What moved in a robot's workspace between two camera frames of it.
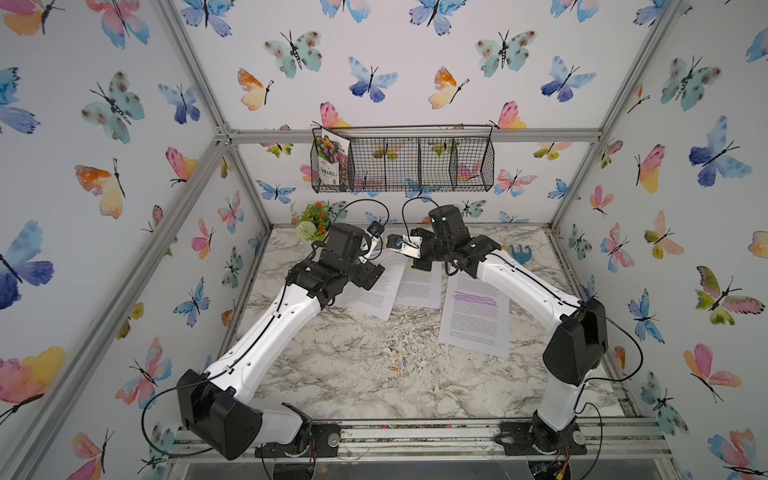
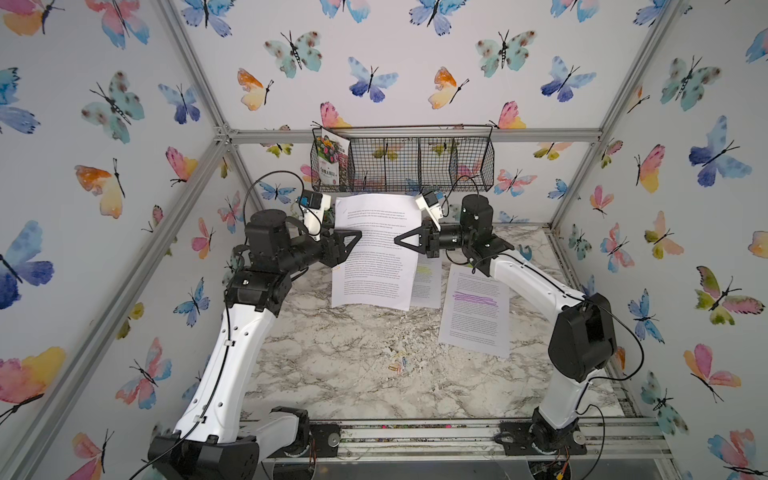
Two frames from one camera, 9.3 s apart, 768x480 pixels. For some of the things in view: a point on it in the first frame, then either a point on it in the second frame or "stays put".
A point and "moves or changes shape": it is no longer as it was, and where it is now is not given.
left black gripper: [368, 275] -> [337, 255]
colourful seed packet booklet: [329, 147] stays put
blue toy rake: [520, 256] stays put
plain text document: [377, 301] moves or changes shape
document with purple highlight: [475, 316] stays put
